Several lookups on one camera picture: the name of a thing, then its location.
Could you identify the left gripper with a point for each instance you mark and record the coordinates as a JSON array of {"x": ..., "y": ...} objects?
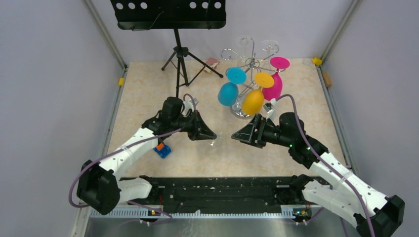
[{"x": 200, "y": 130}]

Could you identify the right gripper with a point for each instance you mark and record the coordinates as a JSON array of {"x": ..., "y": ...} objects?
[{"x": 249, "y": 134}]

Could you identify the small clear tumbler glass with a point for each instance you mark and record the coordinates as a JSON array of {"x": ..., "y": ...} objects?
[{"x": 218, "y": 142}]

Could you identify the orange plastic goblet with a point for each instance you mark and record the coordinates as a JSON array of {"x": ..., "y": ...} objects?
[{"x": 254, "y": 100}]

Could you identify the blue plastic goblet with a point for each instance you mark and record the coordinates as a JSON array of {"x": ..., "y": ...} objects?
[{"x": 229, "y": 92}]

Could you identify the magenta plastic goblet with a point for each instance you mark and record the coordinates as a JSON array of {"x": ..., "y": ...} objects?
[{"x": 274, "y": 92}]

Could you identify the clear wine glass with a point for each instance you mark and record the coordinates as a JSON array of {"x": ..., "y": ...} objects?
[{"x": 271, "y": 47}]

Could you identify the tall clear flute glass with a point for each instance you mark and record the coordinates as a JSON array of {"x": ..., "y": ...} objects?
[{"x": 246, "y": 45}]

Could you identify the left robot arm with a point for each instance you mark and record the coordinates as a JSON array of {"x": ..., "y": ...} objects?
[{"x": 99, "y": 183}]

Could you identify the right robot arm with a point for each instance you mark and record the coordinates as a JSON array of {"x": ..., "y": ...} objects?
[{"x": 370, "y": 212}]

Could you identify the chrome wine glass rack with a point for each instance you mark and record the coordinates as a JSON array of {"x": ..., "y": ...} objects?
[{"x": 253, "y": 66}]

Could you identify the blue orange toy car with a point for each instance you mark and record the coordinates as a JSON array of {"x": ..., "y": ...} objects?
[{"x": 162, "y": 150}]

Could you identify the small pink card box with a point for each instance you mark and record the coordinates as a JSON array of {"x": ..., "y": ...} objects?
[{"x": 212, "y": 63}]

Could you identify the wooden block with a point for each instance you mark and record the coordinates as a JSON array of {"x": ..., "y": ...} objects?
[{"x": 327, "y": 80}]

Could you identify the yellow corner clamp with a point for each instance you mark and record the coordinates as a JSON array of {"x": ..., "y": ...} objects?
[{"x": 317, "y": 61}]

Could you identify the black music stand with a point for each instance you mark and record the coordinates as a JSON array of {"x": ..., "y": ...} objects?
[{"x": 144, "y": 15}]

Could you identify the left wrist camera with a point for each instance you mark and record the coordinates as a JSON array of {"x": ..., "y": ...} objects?
[{"x": 189, "y": 105}]

